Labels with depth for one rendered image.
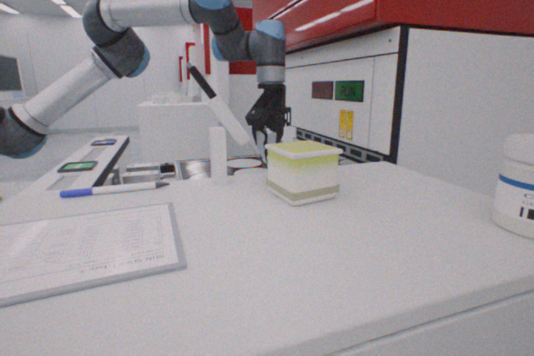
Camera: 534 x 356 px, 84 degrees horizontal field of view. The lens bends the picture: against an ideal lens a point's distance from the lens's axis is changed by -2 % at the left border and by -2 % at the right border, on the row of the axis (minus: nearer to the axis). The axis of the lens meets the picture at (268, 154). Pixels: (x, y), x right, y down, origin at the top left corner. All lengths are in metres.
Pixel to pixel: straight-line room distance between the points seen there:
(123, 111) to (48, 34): 2.31
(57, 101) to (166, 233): 0.81
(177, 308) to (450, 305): 0.19
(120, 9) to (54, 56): 8.07
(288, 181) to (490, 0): 0.59
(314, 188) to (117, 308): 0.24
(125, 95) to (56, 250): 8.35
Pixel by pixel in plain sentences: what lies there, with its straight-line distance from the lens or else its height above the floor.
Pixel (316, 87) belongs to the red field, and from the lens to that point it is 0.88.
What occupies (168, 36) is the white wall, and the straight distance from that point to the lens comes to 8.69.
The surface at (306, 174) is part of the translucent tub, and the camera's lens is 0.37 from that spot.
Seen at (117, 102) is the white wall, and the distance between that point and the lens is 8.68.
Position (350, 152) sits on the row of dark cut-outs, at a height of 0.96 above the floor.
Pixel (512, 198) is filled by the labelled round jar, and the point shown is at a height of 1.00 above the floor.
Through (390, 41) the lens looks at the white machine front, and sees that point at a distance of 0.65.
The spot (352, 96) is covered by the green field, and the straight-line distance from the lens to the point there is 0.73.
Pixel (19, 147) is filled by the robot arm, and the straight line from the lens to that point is 1.14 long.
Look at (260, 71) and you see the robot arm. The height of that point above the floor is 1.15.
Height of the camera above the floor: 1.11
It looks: 13 degrees down
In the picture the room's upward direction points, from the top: straight up
